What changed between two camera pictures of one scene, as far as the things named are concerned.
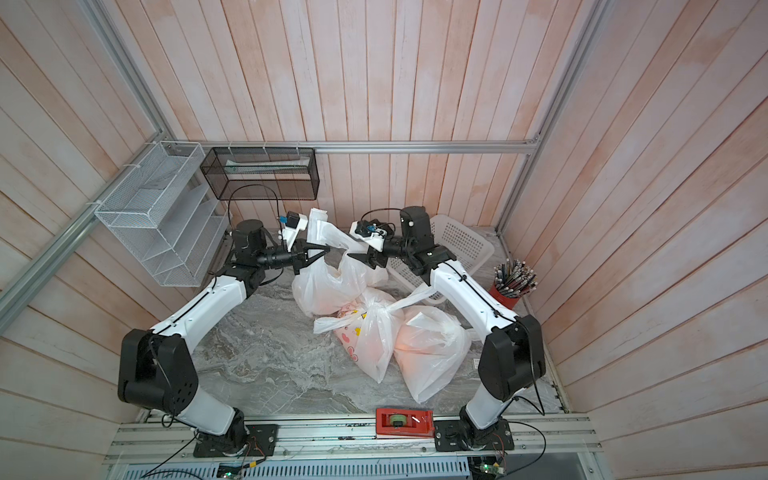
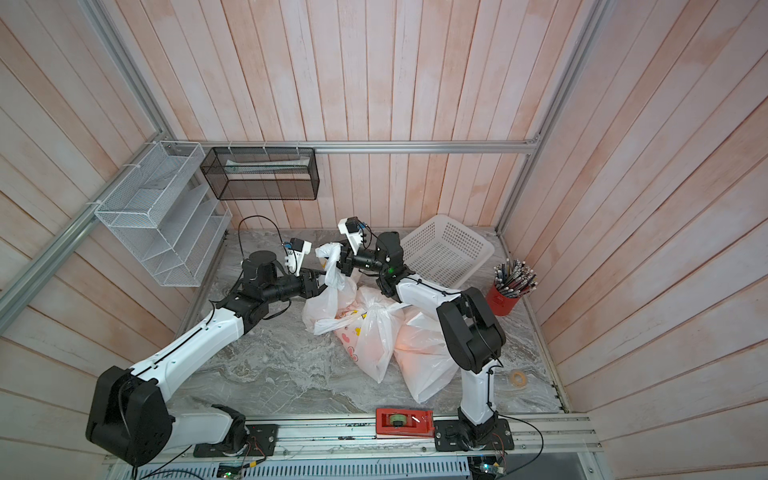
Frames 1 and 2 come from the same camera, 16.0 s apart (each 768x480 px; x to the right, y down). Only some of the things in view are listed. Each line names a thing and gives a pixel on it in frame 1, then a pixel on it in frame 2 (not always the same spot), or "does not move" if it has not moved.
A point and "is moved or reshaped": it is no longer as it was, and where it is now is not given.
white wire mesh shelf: (166, 217) does not move
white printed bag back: (334, 277) is moved or reshaped
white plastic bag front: (430, 349) does not move
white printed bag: (370, 329) does not move
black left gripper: (302, 258) -> (312, 289)
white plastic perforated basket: (465, 244) does not move
